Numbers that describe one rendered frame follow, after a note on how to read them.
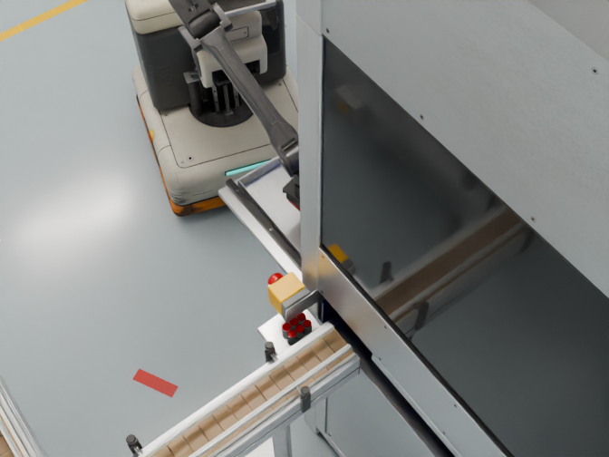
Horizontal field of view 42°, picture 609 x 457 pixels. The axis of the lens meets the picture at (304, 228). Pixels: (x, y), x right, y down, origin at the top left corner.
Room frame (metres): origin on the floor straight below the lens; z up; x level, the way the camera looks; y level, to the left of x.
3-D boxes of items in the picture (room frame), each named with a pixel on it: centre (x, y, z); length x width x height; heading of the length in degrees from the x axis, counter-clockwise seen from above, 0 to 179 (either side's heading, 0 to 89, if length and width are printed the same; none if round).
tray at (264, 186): (1.22, -0.03, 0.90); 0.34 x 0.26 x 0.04; 35
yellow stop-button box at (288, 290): (0.88, 0.04, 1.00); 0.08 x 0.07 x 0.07; 36
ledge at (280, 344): (0.84, 0.03, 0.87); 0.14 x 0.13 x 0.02; 36
